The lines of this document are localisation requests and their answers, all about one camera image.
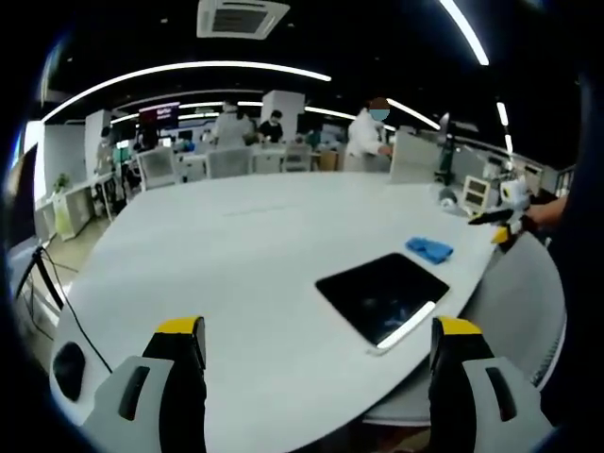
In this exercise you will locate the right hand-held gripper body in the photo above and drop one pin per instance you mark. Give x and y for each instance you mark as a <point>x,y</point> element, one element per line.
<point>516,193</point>

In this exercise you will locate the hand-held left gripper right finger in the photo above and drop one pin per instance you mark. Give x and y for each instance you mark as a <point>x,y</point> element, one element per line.
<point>453,401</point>

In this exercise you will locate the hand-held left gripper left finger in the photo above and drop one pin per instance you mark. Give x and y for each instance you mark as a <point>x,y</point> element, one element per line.
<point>184,401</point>

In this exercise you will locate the blue cleaning cloth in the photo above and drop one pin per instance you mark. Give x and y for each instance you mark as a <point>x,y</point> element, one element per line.
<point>429,248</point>

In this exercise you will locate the black tablet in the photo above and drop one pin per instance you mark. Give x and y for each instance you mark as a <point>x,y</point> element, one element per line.
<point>382,295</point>

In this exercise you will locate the white framed box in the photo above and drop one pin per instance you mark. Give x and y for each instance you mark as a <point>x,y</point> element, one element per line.
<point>476,191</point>

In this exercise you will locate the grey office chair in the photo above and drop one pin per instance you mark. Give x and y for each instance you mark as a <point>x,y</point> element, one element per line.
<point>519,302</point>

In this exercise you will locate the person's dark clothing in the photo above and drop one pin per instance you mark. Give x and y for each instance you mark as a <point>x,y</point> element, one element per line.
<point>578,283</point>

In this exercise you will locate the grey desk partition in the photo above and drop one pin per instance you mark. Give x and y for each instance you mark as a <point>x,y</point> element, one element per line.
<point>415,158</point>

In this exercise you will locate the black oval device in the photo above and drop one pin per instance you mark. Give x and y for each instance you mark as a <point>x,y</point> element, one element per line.
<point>69,370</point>

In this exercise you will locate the straight ceiling light strip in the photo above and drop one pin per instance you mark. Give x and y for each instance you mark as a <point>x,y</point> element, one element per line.
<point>464,30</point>

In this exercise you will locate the black tripod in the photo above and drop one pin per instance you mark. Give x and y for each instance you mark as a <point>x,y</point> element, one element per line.
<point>40,273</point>

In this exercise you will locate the green potted plant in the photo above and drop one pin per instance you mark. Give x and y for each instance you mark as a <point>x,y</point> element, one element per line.
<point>61,181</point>

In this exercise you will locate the large black screen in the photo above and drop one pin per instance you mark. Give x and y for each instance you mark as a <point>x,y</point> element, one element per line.
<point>23,193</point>

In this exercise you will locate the ceiling air conditioner vent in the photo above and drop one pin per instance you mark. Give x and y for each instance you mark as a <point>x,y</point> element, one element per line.
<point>243,19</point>

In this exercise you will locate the curved ceiling light strip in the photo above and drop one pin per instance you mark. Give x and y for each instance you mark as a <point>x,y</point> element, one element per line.
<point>189,68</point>

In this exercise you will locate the dark wall screen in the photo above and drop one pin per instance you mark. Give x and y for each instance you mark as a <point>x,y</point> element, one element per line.
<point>159,115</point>

